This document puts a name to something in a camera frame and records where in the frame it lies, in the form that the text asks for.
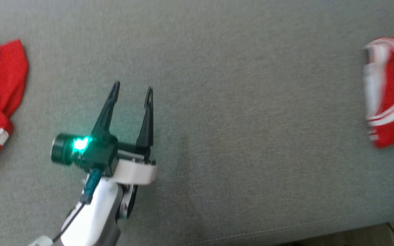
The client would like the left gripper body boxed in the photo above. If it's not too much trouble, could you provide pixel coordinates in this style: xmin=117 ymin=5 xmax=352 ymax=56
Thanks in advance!
xmin=84 ymin=137 xmax=158 ymax=185

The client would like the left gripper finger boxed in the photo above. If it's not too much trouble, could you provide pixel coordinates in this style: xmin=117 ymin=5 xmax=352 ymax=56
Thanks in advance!
xmin=92 ymin=81 xmax=120 ymax=139
xmin=135 ymin=87 xmax=155 ymax=148

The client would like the red garment with white collar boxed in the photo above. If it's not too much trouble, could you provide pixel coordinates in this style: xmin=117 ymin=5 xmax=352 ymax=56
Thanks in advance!
xmin=0 ymin=38 xmax=29 ymax=175

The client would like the red garment with white stripes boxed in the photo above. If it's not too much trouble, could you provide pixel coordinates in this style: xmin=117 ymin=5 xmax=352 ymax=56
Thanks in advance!
xmin=363 ymin=37 xmax=394 ymax=149

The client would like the blue left cable connector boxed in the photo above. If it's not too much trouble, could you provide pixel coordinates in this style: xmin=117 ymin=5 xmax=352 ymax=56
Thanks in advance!
xmin=81 ymin=168 xmax=102 ymax=205

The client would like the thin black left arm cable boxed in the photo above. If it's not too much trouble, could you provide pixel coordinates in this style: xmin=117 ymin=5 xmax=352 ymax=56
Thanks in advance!
xmin=51 ymin=202 xmax=86 ymax=243

